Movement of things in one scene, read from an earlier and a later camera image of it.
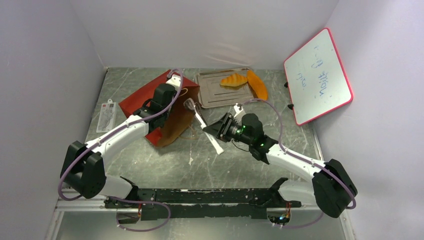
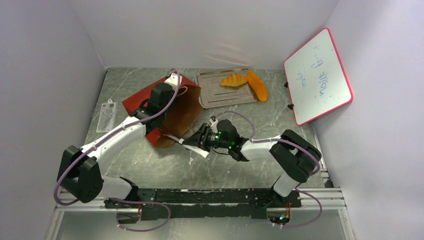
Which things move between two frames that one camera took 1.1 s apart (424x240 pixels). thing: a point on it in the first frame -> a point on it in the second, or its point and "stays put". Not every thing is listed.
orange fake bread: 257,85 stays put
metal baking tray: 212,93 stays put
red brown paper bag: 177,128 stays put
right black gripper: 224,126 -> 202,139
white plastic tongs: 190,104 -> 194,150
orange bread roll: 234,80 stays put
